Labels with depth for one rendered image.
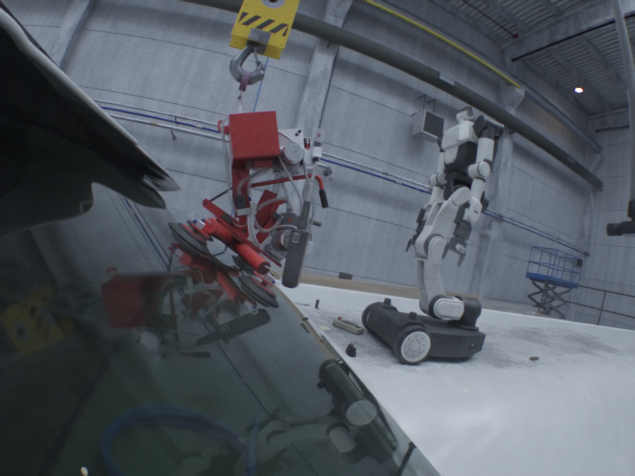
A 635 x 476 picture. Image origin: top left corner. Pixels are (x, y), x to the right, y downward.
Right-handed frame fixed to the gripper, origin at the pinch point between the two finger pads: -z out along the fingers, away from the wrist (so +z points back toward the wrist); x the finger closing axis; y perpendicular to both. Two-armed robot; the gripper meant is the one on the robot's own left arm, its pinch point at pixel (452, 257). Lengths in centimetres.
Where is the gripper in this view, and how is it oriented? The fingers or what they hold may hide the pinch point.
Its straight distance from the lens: 179.2
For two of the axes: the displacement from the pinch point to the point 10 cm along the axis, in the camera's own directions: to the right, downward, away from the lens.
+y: 1.8, 0.4, -9.8
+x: -9.0, -4.0, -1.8
